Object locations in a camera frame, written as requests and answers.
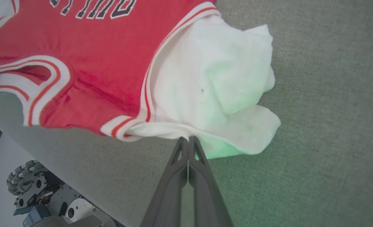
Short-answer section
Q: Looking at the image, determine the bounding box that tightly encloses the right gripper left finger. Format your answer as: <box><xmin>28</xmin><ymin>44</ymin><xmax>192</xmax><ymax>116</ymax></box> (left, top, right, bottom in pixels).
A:
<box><xmin>141</xmin><ymin>137</ymin><xmax>189</xmax><ymax>227</ymax></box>

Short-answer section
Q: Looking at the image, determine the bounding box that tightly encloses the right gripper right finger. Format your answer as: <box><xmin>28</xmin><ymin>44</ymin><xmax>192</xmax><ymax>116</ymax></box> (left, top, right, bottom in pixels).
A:
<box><xmin>188</xmin><ymin>136</ymin><xmax>234</xmax><ymax>227</ymax></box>

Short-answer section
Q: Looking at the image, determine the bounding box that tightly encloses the grey robot wheeled base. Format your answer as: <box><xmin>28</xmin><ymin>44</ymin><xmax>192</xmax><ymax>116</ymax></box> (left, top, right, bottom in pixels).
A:
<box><xmin>7</xmin><ymin>159</ymin><xmax>119</xmax><ymax>227</ymax></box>

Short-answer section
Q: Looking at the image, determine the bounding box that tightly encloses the grey mecanum wheel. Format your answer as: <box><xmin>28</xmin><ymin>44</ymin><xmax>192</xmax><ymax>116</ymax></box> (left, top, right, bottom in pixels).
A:
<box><xmin>7</xmin><ymin>160</ymin><xmax>49</xmax><ymax>196</ymax></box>

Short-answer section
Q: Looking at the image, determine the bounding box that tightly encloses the red and white basketball jersey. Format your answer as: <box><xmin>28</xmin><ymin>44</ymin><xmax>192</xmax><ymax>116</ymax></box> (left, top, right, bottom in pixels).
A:
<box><xmin>0</xmin><ymin>0</ymin><xmax>282</xmax><ymax>160</ymax></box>

